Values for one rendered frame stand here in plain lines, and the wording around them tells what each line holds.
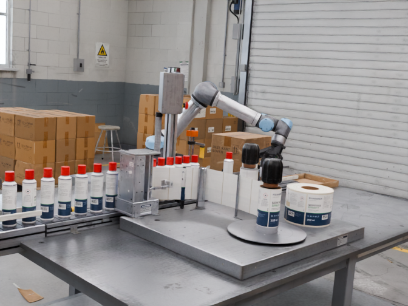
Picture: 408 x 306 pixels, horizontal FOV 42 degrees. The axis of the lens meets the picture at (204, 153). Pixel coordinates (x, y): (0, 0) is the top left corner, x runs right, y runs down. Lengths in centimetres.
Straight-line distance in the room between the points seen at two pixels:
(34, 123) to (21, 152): 40
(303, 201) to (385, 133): 458
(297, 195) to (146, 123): 477
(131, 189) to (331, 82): 514
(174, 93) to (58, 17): 637
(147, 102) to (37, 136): 164
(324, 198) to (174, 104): 80
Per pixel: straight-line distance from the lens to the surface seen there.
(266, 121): 289
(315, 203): 226
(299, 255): 201
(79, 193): 220
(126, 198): 223
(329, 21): 714
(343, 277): 230
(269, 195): 204
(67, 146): 611
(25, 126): 596
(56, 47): 871
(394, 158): 677
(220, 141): 319
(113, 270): 180
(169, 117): 263
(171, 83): 247
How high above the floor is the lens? 149
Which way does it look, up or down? 9 degrees down
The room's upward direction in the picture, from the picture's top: 4 degrees clockwise
